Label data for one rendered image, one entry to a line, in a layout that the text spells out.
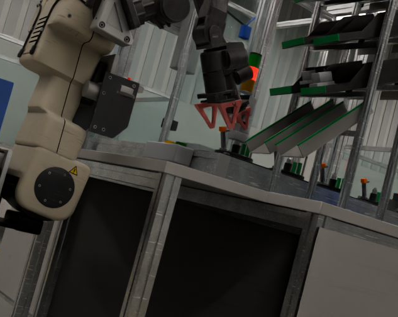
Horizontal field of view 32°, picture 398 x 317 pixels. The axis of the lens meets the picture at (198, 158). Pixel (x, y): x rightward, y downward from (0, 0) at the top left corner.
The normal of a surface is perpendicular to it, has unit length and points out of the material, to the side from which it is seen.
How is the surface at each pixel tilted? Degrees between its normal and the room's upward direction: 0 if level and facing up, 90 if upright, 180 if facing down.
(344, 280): 90
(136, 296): 90
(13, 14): 90
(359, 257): 90
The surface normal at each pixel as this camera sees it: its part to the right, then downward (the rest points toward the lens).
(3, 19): 0.49, 0.06
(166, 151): -0.79, -0.25
